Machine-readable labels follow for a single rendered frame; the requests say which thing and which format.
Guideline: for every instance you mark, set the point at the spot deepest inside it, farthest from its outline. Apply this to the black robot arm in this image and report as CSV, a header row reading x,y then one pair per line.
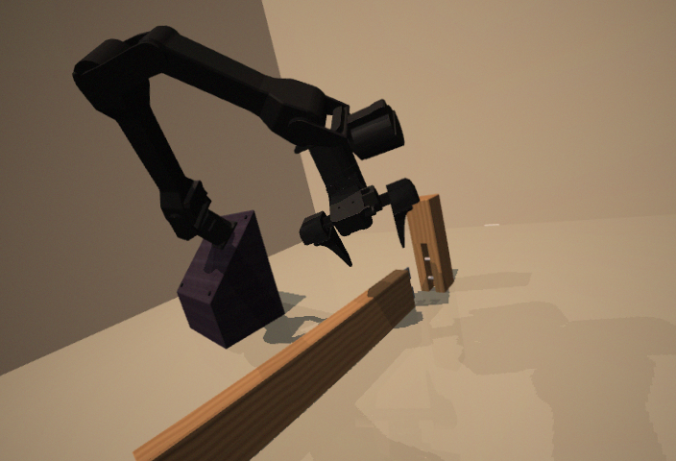
x,y
114,77

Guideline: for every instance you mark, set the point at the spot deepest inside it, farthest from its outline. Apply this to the brown wooden post with slot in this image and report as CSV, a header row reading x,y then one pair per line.
x,y
429,242

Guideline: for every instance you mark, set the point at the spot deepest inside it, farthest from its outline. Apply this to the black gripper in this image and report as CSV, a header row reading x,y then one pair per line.
x,y
318,228

